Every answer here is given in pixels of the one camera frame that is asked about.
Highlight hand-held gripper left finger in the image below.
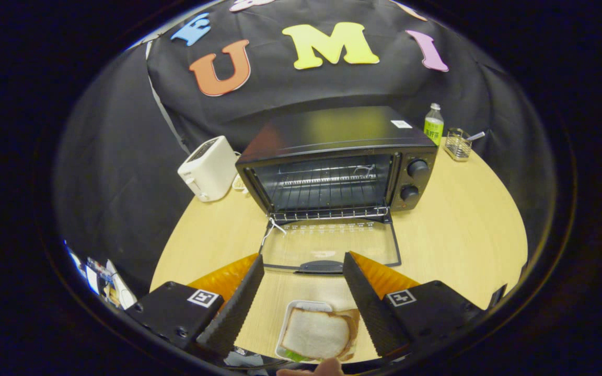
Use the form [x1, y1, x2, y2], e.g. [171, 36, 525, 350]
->
[126, 254, 265, 358]

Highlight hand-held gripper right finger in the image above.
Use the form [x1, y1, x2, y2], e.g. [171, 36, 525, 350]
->
[343, 252, 508, 361]

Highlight white bread sandwich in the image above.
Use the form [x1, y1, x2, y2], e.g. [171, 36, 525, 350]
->
[282, 307, 351, 361]

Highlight black toaster oven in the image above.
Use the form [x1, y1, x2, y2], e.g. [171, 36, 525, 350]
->
[235, 106, 439, 274]

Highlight white pop-up toaster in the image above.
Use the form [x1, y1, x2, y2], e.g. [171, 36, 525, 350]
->
[178, 136, 239, 203]

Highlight white rectangular plate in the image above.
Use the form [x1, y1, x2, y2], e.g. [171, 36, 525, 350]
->
[275, 300, 359, 363]

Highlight white and blue clutter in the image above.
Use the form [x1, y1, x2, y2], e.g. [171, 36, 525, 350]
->
[65, 240, 137, 310]

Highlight green label drink bottle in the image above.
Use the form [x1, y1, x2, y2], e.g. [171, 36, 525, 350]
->
[424, 103, 444, 147]

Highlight metal wire utensil holder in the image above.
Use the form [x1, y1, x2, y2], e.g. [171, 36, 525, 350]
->
[444, 128, 473, 161]

